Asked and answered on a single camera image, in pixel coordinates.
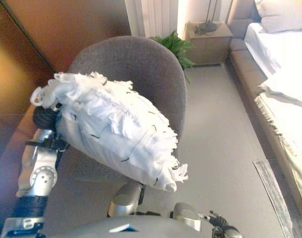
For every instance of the brown wooden wardrobe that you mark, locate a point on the brown wooden wardrobe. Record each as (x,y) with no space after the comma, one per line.
(54,29)

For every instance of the grey fabric armchair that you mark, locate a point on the grey fabric armchair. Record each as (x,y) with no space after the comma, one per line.
(140,72)

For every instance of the white fringed cushion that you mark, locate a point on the white fringed cushion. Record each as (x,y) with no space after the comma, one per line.
(111,129)

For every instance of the white ribbed radiator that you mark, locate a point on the white ribbed radiator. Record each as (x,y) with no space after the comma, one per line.
(153,17)

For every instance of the green potted plant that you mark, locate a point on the green potted plant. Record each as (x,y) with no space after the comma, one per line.
(175,47)

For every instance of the beige bedside table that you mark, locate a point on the beige bedside table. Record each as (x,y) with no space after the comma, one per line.
(210,47)

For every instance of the bed with white linen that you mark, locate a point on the bed with white linen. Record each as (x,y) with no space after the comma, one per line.
(242,64)

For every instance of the white bed pillow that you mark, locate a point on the white bed pillow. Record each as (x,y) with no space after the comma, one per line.
(282,17)

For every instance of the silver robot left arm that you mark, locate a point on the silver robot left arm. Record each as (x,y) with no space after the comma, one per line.
(39,173)

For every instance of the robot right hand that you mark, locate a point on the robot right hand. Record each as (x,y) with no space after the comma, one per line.
(217,220)

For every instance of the grey patterned rug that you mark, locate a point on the grey patterned rug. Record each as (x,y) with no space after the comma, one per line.
(274,193)

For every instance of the silver robot left leg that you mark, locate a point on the silver robot left leg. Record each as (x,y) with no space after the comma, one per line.
(124,200)

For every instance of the black table lamp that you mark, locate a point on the black table lamp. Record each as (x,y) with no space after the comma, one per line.
(206,26)

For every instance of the grey robot torso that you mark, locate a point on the grey robot torso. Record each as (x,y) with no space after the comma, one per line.
(145,229)

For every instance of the white bed sheet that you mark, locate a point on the white bed sheet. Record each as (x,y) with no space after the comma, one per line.
(284,57)

